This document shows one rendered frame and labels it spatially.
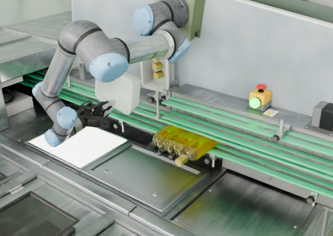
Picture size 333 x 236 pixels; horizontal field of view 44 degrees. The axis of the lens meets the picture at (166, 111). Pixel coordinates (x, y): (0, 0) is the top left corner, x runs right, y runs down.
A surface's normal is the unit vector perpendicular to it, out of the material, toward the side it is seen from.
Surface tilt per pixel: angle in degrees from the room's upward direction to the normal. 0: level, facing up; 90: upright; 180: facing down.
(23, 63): 90
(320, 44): 0
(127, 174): 90
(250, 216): 90
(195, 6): 90
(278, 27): 0
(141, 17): 9
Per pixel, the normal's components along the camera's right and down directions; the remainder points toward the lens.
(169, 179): -0.02, -0.90
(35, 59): 0.79, 0.25
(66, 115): 0.40, -0.51
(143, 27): -0.72, 0.26
